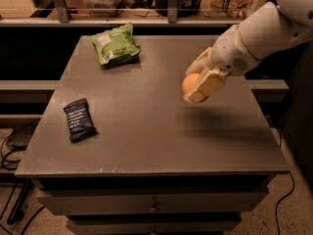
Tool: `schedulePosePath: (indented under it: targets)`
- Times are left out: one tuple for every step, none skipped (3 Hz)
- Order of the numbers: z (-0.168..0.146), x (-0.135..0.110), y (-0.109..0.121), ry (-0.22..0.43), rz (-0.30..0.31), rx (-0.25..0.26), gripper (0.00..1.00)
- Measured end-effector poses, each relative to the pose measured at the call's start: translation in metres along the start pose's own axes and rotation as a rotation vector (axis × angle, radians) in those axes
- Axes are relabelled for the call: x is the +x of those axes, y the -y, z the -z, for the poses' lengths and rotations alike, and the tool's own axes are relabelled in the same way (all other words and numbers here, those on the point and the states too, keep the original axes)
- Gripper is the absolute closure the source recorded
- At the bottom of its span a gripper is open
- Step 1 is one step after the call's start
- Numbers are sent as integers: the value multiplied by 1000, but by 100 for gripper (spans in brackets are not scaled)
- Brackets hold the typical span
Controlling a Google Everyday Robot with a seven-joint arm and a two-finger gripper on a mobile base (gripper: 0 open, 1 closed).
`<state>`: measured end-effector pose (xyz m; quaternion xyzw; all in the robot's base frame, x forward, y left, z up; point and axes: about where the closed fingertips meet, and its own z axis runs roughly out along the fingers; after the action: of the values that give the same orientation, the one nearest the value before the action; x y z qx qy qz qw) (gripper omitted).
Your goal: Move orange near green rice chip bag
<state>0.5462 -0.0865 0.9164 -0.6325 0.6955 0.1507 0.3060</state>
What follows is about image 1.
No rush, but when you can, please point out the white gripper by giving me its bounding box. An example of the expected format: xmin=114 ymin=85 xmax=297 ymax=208
xmin=183 ymin=25 xmax=260 ymax=104

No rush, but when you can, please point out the orange fruit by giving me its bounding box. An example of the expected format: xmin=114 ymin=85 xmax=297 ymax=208
xmin=182 ymin=73 xmax=200 ymax=94

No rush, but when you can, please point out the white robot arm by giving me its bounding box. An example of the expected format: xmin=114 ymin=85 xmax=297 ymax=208
xmin=184 ymin=0 xmax=313 ymax=103

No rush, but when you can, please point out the green rice chip bag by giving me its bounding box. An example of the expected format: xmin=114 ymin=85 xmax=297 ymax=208
xmin=92 ymin=23 xmax=141 ymax=66

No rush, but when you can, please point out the grey drawer cabinet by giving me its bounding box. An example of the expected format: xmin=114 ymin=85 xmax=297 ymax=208
xmin=16 ymin=35 xmax=289 ymax=235

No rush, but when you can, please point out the clear plastic container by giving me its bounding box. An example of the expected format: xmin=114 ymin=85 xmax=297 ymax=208
xmin=84 ymin=0 xmax=121 ymax=17

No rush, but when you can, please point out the dark blue snack bar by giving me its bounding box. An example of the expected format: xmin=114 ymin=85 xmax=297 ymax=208
xmin=64 ymin=98 xmax=96 ymax=143

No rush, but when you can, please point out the black power adapter box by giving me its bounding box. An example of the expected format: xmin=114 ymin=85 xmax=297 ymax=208
xmin=6 ymin=125 xmax=34 ymax=149

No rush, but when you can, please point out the black cable right floor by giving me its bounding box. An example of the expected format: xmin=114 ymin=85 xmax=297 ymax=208
xmin=274 ymin=171 xmax=295 ymax=235

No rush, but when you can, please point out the grey metal shelf rail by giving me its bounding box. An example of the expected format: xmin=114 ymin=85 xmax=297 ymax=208
xmin=0 ymin=0 xmax=238 ymax=27

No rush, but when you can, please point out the black cables left floor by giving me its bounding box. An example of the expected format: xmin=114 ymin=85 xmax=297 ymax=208
xmin=0 ymin=119 xmax=45 ymax=235

